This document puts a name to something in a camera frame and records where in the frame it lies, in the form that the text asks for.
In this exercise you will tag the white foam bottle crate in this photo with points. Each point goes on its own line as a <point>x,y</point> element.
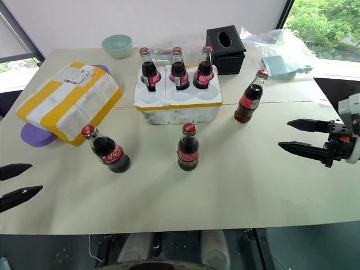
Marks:
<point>180,112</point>

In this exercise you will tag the black table frame leg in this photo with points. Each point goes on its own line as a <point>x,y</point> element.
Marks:
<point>107,250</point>
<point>260,250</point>

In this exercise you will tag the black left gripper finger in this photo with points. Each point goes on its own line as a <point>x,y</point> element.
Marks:
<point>17,197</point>
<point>14,171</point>

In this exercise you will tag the large clear plastic bag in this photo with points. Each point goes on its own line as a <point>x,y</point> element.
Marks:
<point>295,47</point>

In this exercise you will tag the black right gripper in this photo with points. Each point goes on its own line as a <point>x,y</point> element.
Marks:
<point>340,146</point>

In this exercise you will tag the dark window frame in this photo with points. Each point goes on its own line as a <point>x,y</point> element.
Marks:
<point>25,35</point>
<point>284,14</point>

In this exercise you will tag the white foam lid yellow tape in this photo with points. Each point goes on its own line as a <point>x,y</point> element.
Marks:
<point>70,104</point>

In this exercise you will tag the black leather tissue box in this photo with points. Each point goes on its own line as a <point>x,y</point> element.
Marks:
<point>227,62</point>

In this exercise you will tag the glass cola bottle red cap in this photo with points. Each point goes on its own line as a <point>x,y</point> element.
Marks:
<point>249,98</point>
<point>180,70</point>
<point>150,70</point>
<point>204,73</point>
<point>188,152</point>
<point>112,154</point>

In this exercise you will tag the pale green bowl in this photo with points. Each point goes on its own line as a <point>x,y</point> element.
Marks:
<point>116,46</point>

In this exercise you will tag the small clear plastic bag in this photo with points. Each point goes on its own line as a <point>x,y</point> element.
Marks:
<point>191,42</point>

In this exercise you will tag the purple plastic plate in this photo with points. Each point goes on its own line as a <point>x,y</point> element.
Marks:
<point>33,137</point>

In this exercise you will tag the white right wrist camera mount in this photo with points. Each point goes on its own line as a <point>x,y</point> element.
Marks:
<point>347,109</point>

